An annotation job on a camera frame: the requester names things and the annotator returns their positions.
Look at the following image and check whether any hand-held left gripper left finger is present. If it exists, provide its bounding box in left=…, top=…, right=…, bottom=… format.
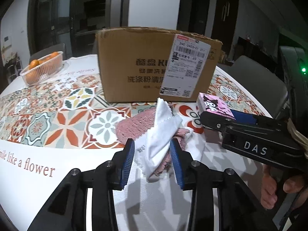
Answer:
left=35, top=138, right=136, bottom=231

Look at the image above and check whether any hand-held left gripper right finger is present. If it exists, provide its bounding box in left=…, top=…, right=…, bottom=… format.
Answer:
left=169, top=139, right=280, bottom=231

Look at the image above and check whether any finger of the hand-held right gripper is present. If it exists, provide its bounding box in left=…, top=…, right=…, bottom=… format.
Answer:
left=231, top=110, right=287, bottom=124
left=200, top=111, right=241, bottom=133

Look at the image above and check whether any pink tissue pack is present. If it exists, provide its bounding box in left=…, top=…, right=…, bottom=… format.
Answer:
left=197, top=93, right=235, bottom=120

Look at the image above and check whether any white zigzag-edged cloth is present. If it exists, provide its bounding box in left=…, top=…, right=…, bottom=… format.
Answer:
left=135, top=98, right=183, bottom=183

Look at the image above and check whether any pink knitted cloth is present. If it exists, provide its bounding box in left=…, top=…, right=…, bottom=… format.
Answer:
left=115, top=102, right=193, bottom=177

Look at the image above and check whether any cardboard box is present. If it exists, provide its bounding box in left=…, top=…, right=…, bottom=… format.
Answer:
left=95, top=27, right=223, bottom=103

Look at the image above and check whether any person's right hand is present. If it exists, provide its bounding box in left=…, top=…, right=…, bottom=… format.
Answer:
left=260, top=164, right=302, bottom=208

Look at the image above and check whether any large grey dining chair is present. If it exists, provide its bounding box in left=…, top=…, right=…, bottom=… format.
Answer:
left=230, top=55, right=288, bottom=119

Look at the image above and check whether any dark sideboard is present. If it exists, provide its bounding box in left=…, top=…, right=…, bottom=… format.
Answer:
left=237, top=36, right=280, bottom=61

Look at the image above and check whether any patterned table runner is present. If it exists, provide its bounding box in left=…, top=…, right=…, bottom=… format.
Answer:
left=0, top=70, right=273, bottom=148

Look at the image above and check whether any dark wooden cabinet door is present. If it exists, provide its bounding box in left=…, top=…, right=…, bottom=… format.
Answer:
left=212, top=0, right=240, bottom=56

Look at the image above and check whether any clear plastic fruit basket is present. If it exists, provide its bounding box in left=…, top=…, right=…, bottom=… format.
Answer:
left=20, top=51, right=63, bottom=86

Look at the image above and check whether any heap of oranges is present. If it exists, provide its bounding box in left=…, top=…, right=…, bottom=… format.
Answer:
left=25, top=52, right=59, bottom=83

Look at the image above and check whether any shoe rack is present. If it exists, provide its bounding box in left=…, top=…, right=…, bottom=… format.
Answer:
left=0, top=53, right=23, bottom=89

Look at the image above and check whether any dark-framed glass sliding door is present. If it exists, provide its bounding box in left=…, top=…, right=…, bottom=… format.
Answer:
left=28, top=0, right=132, bottom=60

